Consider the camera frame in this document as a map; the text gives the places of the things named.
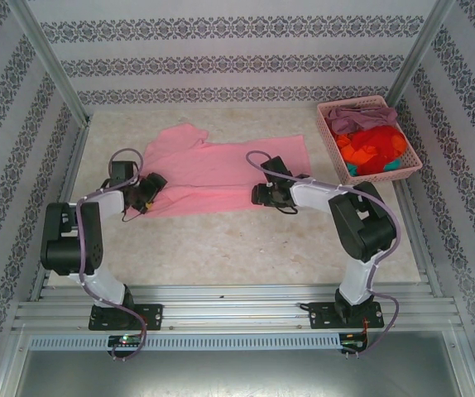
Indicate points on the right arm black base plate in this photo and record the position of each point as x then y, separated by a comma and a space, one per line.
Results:
320, 316

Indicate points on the grey metal sheet panel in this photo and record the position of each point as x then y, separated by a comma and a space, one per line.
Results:
237, 376

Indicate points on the teal garment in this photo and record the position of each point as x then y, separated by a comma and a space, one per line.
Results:
352, 169

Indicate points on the red garment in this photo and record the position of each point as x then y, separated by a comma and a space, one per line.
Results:
378, 144

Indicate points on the purple garment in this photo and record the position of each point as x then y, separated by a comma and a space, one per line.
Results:
366, 120

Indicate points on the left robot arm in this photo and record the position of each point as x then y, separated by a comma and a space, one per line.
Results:
72, 248

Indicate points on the pink t-shirt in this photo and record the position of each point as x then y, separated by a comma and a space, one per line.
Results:
221, 165

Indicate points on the aluminium frame post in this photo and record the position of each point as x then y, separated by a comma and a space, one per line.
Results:
421, 51
54, 66

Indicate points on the orange garment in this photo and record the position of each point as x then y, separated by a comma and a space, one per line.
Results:
355, 155

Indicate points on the aluminium side rail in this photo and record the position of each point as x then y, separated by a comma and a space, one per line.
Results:
74, 161
411, 215

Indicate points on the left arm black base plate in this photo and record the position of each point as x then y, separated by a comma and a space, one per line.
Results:
154, 316

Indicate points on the aluminium rail frame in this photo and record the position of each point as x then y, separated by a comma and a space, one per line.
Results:
237, 306

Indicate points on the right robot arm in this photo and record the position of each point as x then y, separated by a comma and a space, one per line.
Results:
366, 231

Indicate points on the pink plastic basket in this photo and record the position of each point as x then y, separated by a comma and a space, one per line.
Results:
324, 120

